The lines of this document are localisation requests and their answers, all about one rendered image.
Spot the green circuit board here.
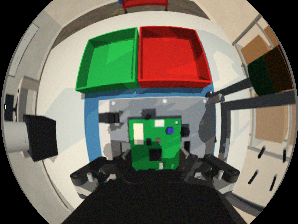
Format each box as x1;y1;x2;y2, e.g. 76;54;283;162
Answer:
129;118;181;171

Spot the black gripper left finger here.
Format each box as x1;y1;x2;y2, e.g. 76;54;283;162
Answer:
70;149;144;199

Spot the red bin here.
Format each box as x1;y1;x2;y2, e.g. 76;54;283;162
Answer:
138;26;212;88

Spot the green bin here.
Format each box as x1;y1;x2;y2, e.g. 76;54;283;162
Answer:
75;27;139;94

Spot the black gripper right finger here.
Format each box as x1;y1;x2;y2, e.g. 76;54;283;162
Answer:
167;148;240;197

